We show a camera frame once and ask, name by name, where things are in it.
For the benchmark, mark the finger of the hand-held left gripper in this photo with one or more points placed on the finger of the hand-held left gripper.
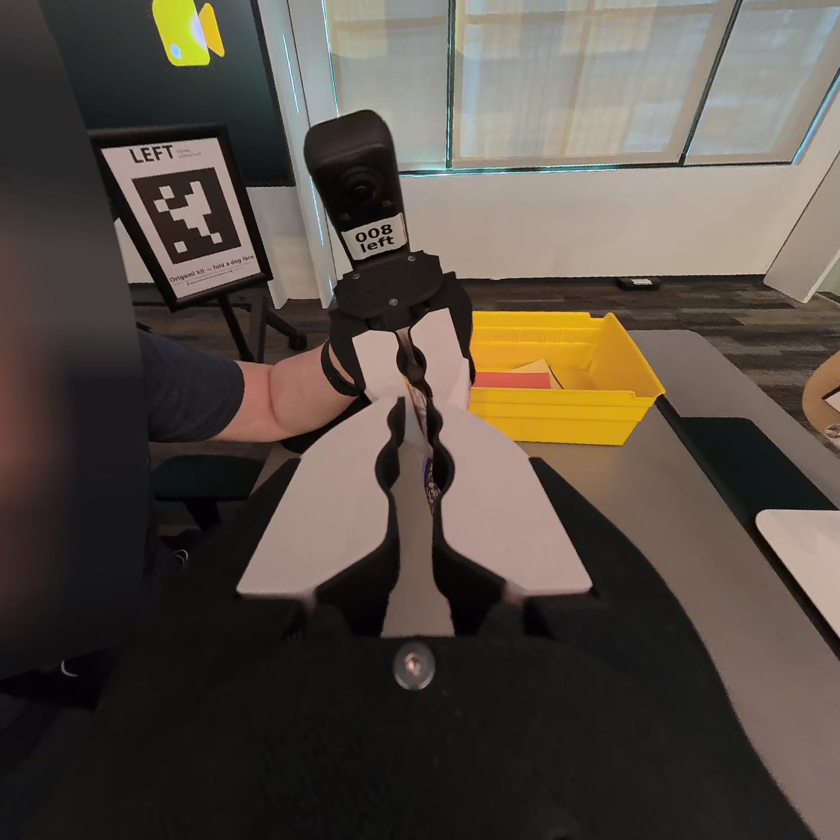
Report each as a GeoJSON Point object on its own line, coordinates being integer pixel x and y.
{"type": "Point", "coordinates": [379, 364]}
{"type": "Point", "coordinates": [446, 354]}

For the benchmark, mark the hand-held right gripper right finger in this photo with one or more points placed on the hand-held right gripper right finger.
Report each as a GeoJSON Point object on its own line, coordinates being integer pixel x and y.
{"type": "Point", "coordinates": [512, 518]}

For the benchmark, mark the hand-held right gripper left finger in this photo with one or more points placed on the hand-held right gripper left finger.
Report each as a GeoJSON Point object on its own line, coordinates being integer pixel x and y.
{"type": "Point", "coordinates": [321, 518]}

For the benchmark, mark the patterned origami paper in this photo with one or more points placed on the patterned origami paper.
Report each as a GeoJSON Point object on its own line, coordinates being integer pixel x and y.
{"type": "Point", "coordinates": [417, 426]}

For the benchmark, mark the person's left forearm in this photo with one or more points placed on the person's left forearm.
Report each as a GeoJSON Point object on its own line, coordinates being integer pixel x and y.
{"type": "Point", "coordinates": [295, 400]}

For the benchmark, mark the yellow plastic bin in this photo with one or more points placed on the yellow plastic bin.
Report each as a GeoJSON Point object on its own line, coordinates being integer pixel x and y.
{"type": "Point", "coordinates": [564, 413]}

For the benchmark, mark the dark green chair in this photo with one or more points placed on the dark green chair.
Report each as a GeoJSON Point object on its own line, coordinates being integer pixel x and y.
{"type": "Point", "coordinates": [203, 479]}

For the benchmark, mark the black easel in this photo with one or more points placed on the black easel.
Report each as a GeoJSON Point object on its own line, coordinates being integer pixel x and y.
{"type": "Point", "coordinates": [234, 325]}

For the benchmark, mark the black floor box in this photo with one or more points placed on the black floor box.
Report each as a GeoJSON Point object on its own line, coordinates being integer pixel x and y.
{"type": "Point", "coordinates": [638, 283]}

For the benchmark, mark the black framed marker sign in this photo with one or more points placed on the black framed marker sign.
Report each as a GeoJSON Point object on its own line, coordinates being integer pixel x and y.
{"type": "Point", "coordinates": [184, 216]}

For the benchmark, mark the large window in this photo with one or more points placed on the large window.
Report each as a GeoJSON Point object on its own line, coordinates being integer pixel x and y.
{"type": "Point", "coordinates": [558, 79]}

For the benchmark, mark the white metal document stand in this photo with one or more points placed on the white metal document stand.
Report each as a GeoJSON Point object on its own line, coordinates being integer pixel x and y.
{"type": "Point", "coordinates": [807, 558]}

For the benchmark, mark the instruction sheet stand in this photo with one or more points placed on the instruction sheet stand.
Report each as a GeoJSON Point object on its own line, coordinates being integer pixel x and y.
{"type": "Point", "coordinates": [817, 394]}

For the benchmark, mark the large dark display screen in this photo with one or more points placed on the large dark display screen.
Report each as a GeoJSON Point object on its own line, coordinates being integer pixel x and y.
{"type": "Point", "coordinates": [118, 92]}

